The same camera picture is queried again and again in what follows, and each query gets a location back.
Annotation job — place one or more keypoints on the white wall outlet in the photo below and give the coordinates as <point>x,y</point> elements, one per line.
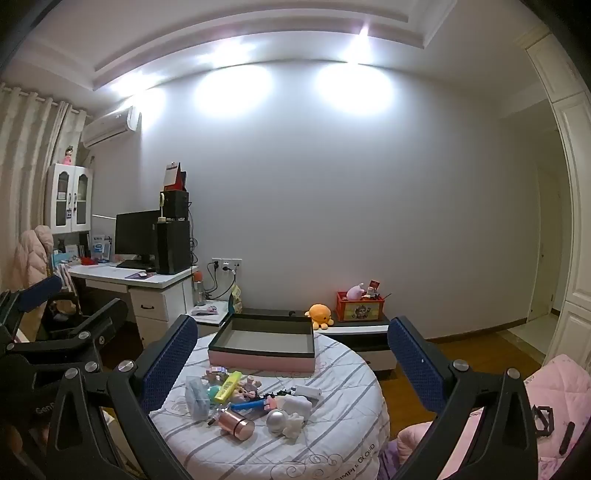
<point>226,265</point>

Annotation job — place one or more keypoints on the black speaker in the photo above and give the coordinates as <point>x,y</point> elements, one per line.
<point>178,205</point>

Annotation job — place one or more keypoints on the clear plastic jar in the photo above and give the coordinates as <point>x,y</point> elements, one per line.
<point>196,397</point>

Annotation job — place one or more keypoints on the white charger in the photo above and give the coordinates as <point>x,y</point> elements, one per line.
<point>307,392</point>

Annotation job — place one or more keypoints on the black stick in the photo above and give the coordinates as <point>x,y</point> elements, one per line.
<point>567,438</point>

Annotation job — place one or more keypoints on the orange-capped bottle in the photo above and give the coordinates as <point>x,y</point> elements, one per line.
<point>199,290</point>

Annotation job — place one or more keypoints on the black hexagonal frame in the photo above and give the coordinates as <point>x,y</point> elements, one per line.
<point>549,415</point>

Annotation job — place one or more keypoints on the pink plush toy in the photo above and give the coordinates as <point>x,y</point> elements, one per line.
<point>355,291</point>

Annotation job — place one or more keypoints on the blue white box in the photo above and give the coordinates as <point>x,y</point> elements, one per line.
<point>100,249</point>

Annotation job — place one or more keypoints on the black computer monitor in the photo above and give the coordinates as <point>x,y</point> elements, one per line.
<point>136,233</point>

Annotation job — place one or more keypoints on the white glass-door cabinet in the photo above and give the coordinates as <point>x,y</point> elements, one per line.
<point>69,168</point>

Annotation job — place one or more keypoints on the pink quilt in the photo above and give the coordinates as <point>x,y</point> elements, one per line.
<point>554,383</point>

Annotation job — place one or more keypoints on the beige curtain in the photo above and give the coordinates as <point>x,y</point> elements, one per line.
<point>23,184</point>

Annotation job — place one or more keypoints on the white wardrobe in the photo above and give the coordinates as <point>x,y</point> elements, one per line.
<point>572,184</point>

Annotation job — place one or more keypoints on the pink doll figurine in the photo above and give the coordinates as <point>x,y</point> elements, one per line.
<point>69,156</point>

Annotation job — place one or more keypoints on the white pink block toy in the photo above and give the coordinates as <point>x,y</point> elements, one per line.
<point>295,403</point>

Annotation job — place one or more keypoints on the small white fan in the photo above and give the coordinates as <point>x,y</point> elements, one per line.
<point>162,201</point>

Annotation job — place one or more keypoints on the yellow snack bag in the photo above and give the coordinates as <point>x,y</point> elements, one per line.
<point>236,300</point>

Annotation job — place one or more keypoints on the red desk calendar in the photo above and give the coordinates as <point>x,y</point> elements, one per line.
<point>178,182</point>

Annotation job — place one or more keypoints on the white figurine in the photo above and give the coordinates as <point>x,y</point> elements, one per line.
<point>295,425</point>

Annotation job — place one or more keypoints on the striped white tablecloth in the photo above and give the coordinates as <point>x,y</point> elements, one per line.
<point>332,415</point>

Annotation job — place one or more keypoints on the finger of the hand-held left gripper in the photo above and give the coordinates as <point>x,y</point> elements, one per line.
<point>108,318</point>
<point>41,288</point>

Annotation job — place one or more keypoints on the black computer tower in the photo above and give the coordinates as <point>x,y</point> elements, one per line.
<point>173,249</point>

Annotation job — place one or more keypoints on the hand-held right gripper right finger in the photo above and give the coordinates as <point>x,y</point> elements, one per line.
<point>414,364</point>

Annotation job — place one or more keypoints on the orange octopus plush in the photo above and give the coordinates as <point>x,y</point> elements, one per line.
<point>320,316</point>

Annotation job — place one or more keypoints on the black keyboard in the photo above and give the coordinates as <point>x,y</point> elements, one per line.
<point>129,264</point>

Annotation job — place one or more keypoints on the silver ball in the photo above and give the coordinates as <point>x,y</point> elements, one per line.
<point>277,421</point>

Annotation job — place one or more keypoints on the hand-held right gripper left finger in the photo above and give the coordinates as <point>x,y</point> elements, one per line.
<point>171,362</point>

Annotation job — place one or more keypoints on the red toy box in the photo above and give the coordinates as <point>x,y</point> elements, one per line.
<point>360,311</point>

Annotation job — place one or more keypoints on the black hair comb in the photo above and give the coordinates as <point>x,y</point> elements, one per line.
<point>277,394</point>

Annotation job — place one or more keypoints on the teal ball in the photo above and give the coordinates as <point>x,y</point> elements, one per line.
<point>214,393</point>

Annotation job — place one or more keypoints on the white desk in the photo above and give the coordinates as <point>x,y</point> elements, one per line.
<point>152,300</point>

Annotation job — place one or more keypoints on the pink padded jacket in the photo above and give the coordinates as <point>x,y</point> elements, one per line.
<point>32,258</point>

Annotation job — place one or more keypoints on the white side table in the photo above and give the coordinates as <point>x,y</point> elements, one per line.
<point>221,319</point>

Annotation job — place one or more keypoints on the black white low cabinet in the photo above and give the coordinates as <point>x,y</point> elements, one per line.
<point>360,330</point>

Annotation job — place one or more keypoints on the white door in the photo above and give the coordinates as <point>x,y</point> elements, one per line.
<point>545,277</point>

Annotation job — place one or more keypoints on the pink storage box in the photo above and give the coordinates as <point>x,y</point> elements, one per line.
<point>258,364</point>

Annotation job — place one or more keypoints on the rose gold metal bottle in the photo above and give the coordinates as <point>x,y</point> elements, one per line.
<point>235,424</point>

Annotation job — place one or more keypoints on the yellow highlighter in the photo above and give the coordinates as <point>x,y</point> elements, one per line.
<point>229,386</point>

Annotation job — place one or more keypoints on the small doll figure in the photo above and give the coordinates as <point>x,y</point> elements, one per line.
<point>244,390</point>

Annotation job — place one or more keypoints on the white air conditioner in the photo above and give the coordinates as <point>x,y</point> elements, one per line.
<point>108,127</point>

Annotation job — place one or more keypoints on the blue pen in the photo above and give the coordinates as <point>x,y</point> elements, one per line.
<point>247,406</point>

